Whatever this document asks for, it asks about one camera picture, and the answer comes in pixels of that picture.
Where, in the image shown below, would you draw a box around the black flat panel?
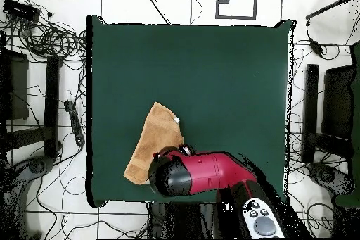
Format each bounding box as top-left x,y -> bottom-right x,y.
321,64 -> 355,139
0,49 -> 30,121

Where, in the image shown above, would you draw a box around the dark green table cloth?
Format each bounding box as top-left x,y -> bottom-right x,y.
86,14 -> 296,206

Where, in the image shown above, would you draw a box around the black stand frame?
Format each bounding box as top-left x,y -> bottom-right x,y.
302,63 -> 354,165
2,55 -> 61,158

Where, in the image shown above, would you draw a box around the tan terry towel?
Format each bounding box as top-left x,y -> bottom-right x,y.
123,101 -> 185,186

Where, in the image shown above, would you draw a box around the black power strip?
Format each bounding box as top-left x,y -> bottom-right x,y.
63,99 -> 86,147

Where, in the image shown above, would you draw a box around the black electronics box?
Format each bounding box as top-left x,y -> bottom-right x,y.
2,0 -> 41,24

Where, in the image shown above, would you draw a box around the black power adapter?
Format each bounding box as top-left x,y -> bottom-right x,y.
308,38 -> 325,58

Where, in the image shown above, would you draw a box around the tangled black cable bundle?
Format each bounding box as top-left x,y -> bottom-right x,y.
16,17 -> 88,63

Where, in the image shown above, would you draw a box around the black pole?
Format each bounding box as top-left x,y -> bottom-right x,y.
305,0 -> 360,21

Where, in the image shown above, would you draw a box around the black tripod base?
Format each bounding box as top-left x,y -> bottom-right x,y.
307,162 -> 355,196
5,155 -> 56,187

